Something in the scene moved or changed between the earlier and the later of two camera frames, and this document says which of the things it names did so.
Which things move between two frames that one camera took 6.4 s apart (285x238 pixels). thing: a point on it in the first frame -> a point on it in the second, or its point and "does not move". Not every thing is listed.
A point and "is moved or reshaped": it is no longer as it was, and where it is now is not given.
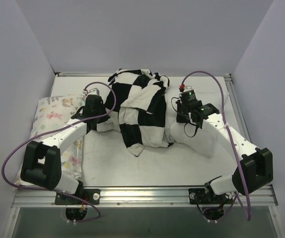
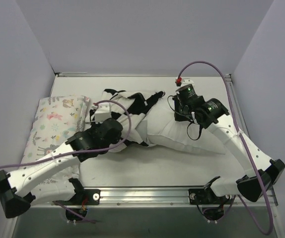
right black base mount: x=204 y=196 does not move
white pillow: x=202 y=143 is moved or reshaped
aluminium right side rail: x=237 y=109 does not move
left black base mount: x=92 y=196 does not move
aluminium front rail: x=146 y=197 does not move
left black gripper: x=100 y=118 -> x=123 y=115
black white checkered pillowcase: x=139 y=96 is moved or reshaped
